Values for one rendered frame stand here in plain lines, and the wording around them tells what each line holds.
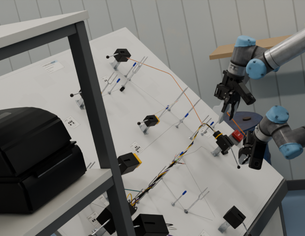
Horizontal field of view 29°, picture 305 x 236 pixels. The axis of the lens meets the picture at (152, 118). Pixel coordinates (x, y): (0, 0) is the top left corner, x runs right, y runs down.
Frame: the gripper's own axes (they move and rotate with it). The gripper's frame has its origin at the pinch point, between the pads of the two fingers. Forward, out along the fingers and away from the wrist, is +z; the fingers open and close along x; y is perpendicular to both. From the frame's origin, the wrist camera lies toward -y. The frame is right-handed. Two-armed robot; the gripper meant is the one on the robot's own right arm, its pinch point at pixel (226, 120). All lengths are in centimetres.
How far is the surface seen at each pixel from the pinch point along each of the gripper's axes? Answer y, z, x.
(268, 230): -28, 43, -14
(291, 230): 3, 110, -147
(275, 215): -25, 41, -25
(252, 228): -30.7, 30.3, 13.0
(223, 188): -13.0, 22.4, 10.7
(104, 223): -16, 11, 87
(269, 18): 83, -11, -183
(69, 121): 29, 3, 61
